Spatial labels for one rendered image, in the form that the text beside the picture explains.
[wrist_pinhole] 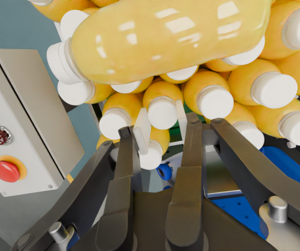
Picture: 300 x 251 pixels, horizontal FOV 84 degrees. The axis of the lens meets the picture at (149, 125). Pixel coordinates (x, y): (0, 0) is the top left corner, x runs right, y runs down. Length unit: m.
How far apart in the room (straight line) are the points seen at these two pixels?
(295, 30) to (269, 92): 0.06
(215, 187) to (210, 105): 0.17
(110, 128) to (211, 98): 0.13
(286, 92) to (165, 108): 0.14
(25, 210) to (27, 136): 2.40
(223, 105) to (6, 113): 0.26
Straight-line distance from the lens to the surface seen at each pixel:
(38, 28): 1.56
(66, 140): 0.33
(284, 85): 0.24
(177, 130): 0.42
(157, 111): 0.21
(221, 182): 0.35
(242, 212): 0.41
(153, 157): 0.24
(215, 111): 0.22
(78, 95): 0.23
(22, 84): 0.29
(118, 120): 0.22
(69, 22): 0.23
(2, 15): 1.72
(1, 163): 0.30
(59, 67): 0.18
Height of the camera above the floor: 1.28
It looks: 66 degrees down
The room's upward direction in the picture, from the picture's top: 168 degrees counter-clockwise
